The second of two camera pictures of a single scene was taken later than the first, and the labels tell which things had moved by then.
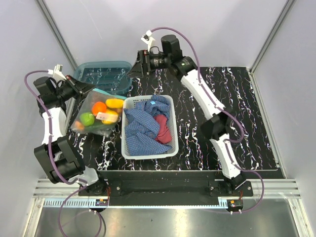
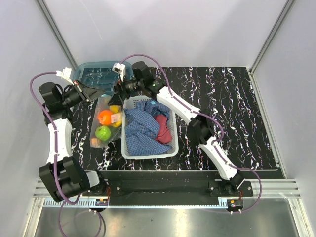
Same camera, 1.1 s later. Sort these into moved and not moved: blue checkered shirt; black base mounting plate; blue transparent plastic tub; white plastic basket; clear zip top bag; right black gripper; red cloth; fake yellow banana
Moved: right black gripper; fake yellow banana; clear zip top bag
Not moved: white plastic basket; red cloth; black base mounting plate; blue checkered shirt; blue transparent plastic tub
